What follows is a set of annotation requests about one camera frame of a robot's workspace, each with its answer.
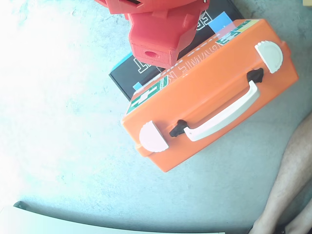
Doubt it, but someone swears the white box carry handle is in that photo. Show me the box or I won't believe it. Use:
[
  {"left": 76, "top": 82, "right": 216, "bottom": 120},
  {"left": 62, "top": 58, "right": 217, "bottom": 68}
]
[{"left": 183, "top": 79, "right": 260, "bottom": 142}]

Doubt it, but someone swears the black handle hinge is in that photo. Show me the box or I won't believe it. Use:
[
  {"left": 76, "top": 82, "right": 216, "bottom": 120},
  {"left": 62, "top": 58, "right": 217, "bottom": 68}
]
[
  {"left": 246, "top": 67, "right": 264, "bottom": 83},
  {"left": 169, "top": 119, "right": 188, "bottom": 137}
]

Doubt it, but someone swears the blue tape strip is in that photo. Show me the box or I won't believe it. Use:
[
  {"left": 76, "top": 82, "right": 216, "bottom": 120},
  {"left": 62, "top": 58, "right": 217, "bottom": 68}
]
[{"left": 210, "top": 13, "right": 234, "bottom": 34}]

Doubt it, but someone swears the black printed cardboard box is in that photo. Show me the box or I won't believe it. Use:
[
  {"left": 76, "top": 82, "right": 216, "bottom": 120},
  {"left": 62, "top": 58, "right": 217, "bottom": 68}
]
[{"left": 109, "top": 0, "right": 244, "bottom": 102}]

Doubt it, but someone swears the white desk top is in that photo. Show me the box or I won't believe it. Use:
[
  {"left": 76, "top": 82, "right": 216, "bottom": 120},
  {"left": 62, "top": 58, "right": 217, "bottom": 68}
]
[{"left": 0, "top": 201, "right": 226, "bottom": 234}]

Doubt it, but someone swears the bare person leg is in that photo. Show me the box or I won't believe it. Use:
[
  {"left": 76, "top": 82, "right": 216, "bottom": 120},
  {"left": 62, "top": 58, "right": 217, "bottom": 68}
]
[{"left": 248, "top": 116, "right": 312, "bottom": 234}]

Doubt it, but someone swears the orange first aid box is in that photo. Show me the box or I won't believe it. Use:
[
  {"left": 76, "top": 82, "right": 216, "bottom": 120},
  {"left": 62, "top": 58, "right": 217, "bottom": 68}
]
[{"left": 121, "top": 19, "right": 299, "bottom": 173}]

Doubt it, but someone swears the white round box latch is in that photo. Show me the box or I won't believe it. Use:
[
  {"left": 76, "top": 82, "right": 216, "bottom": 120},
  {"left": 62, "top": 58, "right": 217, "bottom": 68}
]
[
  {"left": 138, "top": 120, "right": 169, "bottom": 153},
  {"left": 254, "top": 40, "right": 284, "bottom": 74}
]

